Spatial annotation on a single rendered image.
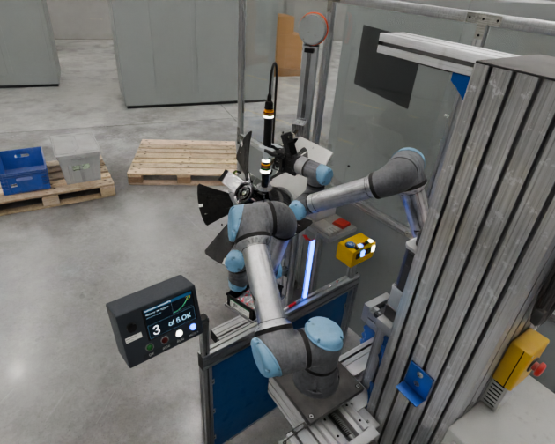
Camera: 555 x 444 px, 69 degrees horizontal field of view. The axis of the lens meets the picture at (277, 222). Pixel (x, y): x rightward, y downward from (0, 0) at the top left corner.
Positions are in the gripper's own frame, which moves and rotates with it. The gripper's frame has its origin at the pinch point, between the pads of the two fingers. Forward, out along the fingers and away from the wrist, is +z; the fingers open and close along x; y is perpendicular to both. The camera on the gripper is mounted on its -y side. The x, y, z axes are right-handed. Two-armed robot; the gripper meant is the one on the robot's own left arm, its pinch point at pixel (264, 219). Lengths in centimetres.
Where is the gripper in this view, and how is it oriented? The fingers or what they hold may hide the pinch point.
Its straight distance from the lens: 182.3
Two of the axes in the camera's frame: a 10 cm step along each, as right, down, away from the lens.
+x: 0.4, 8.6, 5.1
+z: 2.6, -5.0, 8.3
